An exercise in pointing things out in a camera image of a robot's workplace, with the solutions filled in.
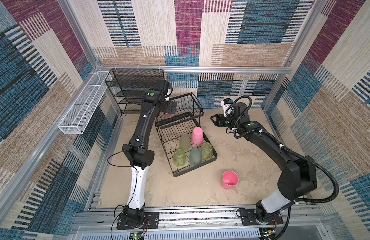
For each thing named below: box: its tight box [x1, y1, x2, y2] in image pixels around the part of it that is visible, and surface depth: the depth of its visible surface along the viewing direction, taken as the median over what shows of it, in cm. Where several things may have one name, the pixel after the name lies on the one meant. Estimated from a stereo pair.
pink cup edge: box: [192, 127, 204, 146], surface depth 96 cm
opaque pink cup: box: [221, 170, 239, 190], surface depth 85 cm
